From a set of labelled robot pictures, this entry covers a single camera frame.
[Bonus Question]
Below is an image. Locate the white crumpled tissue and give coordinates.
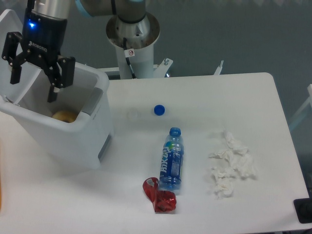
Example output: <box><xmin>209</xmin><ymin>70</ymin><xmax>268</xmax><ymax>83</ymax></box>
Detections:
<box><xmin>209</xmin><ymin>130</ymin><xmax>257</xmax><ymax>199</ymax></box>

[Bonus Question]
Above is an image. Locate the white trash can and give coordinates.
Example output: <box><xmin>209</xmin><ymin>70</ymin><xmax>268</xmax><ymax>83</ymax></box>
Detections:
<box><xmin>0</xmin><ymin>10</ymin><xmax>113</xmax><ymax>168</ymax></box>

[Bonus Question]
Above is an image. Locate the brown tape roll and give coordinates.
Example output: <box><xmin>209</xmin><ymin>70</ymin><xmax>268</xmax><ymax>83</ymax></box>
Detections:
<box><xmin>52</xmin><ymin>110</ymin><xmax>78</xmax><ymax>123</ymax></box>

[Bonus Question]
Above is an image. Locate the white table bracket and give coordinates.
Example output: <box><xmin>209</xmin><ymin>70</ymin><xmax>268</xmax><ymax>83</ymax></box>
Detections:
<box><xmin>153</xmin><ymin>58</ymin><xmax>174</xmax><ymax>78</ymax></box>

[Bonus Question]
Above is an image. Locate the blue bottle cap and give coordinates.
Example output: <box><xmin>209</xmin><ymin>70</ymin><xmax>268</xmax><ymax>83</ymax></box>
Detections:
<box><xmin>154</xmin><ymin>104</ymin><xmax>165</xmax><ymax>116</ymax></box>

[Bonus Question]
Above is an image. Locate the black device at edge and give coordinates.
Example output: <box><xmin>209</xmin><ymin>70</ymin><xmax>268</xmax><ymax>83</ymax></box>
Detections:
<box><xmin>293</xmin><ymin>198</ymin><xmax>312</xmax><ymax>224</ymax></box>

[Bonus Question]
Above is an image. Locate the blue plastic bottle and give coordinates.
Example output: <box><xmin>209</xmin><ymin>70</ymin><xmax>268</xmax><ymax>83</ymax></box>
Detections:
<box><xmin>159</xmin><ymin>127</ymin><xmax>184</xmax><ymax>193</ymax></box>

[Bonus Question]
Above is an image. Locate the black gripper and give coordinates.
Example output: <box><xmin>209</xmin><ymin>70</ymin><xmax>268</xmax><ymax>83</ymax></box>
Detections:
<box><xmin>2</xmin><ymin>11</ymin><xmax>76</xmax><ymax>102</ymax></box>

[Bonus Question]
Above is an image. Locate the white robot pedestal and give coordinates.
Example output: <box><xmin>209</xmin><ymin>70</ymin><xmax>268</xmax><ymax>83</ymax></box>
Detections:
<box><xmin>106</xmin><ymin>12</ymin><xmax>160</xmax><ymax>79</ymax></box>

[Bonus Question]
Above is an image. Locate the white bottle cap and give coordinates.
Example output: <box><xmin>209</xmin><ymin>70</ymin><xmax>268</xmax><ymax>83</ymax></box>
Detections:
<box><xmin>126</xmin><ymin>108</ymin><xmax>140</xmax><ymax>120</ymax></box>

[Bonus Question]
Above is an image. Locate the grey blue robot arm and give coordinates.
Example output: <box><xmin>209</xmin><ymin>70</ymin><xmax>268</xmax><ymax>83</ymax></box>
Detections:
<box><xmin>1</xmin><ymin>0</ymin><xmax>152</xmax><ymax>102</ymax></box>

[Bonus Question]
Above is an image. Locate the white frame at right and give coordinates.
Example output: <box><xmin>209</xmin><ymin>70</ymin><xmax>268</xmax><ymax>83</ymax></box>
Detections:
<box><xmin>288</xmin><ymin>84</ymin><xmax>312</xmax><ymax>132</ymax></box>

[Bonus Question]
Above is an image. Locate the red crumpled wrapper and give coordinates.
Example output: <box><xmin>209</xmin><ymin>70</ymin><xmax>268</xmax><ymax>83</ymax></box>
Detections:
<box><xmin>142</xmin><ymin>177</ymin><xmax>176</xmax><ymax>213</ymax></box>

